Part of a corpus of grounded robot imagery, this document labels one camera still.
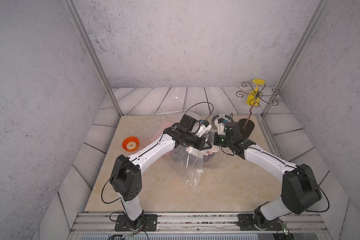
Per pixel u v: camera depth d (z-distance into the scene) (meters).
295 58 0.87
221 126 0.78
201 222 0.74
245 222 0.73
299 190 0.43
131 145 0.99
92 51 0.85
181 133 0.60
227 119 1.18
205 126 0.71
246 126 1.08
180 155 0.83
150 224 0.73
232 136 0.66
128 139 1.02
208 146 0.76
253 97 0.88
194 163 0.78
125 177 0.45
